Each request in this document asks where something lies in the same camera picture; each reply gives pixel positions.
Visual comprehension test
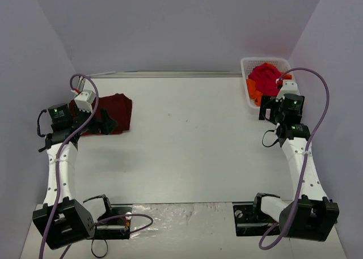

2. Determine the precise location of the bright red t shirt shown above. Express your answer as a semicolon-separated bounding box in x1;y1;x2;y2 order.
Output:
248;62;282;96

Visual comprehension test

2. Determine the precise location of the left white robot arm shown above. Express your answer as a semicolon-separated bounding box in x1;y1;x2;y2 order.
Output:
32;104;117;250

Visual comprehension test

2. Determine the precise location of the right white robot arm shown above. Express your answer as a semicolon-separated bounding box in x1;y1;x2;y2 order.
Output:
251;94;339;241

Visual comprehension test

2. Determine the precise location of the orange t shirt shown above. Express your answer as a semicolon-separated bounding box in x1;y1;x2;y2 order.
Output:
246;78;282;107

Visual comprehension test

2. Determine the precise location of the dark red folded t shirt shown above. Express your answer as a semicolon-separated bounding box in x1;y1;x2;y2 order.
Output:
65;94;132;136

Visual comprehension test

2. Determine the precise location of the white plastic basket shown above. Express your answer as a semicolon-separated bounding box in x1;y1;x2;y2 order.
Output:
240;57;296;115

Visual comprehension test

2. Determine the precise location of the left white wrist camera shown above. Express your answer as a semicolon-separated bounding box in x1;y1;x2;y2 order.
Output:
74;90;96;113

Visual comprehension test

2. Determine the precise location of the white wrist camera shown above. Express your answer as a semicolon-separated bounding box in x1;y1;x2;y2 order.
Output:
276;80;300;99
74;90;96;113

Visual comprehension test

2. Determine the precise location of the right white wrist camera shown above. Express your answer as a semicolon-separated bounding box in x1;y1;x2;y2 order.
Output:
276;80;300;99

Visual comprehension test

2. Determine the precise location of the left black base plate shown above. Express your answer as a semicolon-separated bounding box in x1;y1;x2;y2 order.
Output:
94;205;132;240

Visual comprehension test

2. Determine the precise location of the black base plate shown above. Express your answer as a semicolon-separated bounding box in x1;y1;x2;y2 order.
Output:
94;205;132;240
233;202;276;237

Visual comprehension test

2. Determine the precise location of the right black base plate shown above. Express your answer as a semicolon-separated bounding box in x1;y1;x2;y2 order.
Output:
233;202;276;237

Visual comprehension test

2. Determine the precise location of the black loop cable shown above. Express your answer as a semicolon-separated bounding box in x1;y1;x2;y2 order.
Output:
90;237;108;257

